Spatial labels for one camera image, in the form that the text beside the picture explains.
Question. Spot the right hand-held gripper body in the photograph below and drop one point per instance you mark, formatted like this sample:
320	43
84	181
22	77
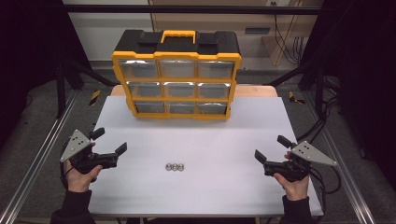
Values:
306	152

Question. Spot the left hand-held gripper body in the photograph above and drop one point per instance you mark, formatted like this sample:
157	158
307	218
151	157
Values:
77	144

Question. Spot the small metal nut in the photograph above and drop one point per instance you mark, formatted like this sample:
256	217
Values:
168	167
174	167
180	167

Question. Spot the clear plastic drawer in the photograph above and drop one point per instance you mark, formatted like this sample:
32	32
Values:
138	69

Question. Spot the yellow black drawer organizer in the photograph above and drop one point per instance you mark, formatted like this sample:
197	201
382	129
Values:
186	46

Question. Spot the person's left hand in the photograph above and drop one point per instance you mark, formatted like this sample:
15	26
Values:
77	182

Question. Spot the person's right hand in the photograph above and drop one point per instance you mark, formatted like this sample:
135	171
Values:
295	189

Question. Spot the wooden table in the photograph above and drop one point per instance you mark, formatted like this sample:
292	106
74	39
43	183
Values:
255	90

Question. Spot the white table cover sheet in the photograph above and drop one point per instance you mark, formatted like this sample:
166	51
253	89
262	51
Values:
202	140

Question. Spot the grid of clear drawers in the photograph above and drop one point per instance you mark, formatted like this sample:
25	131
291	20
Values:
179	69

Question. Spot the black curtain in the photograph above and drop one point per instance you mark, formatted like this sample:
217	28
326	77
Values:
28	46
367	62

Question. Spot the black metal crossbar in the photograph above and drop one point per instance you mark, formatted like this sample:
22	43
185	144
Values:
186	9

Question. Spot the aluminium floor rail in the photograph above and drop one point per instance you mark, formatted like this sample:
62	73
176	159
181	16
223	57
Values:
40	149
342	161

